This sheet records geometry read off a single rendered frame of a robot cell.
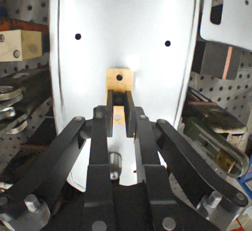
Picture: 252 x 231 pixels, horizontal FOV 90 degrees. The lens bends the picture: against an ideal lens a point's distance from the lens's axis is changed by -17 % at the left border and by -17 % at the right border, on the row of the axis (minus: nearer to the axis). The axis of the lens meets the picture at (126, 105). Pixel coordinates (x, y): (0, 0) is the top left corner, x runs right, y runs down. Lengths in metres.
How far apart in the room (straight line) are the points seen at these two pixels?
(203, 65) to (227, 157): 0.16
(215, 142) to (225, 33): 0.17
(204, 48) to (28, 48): 0.26
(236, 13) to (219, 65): 0.09
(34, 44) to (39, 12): 0.38
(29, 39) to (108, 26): 0.10
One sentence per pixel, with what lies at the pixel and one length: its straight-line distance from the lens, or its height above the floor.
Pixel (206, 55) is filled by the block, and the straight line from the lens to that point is 0.29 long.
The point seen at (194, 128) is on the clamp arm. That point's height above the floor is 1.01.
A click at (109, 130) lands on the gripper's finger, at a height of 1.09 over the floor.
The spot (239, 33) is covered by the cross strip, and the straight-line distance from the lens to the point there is 0.31.
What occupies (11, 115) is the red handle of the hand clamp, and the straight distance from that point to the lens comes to 0.22.
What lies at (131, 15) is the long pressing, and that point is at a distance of 0.23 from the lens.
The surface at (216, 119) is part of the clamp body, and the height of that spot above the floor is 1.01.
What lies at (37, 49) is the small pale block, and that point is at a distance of 0.22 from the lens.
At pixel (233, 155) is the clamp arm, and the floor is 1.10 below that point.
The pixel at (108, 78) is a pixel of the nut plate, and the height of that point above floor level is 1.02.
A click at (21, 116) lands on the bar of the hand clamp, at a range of 0.23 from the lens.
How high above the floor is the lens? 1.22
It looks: 66 degrees down
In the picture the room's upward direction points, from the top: 169 degrees clockwise
